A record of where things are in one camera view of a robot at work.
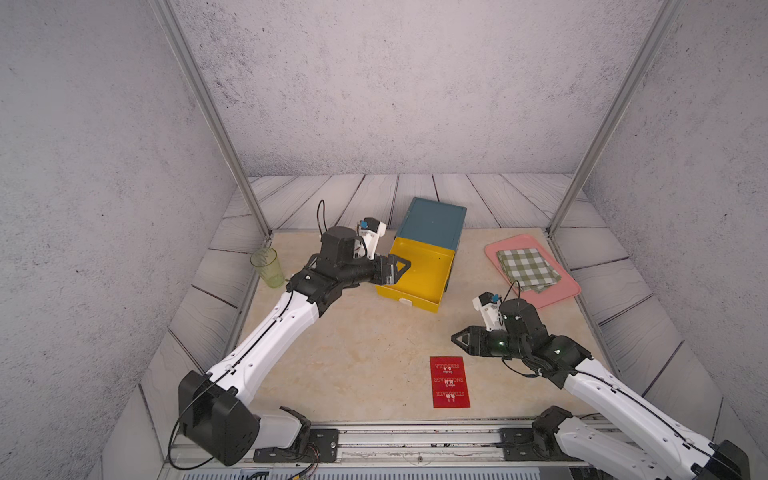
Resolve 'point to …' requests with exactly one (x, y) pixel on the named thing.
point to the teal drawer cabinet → (433, 222)
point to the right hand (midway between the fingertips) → (459, 340)
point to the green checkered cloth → (529, 268)
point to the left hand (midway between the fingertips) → (405, 263)
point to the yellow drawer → (423, 283)
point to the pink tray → (566, 286)
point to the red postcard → (449, 382)
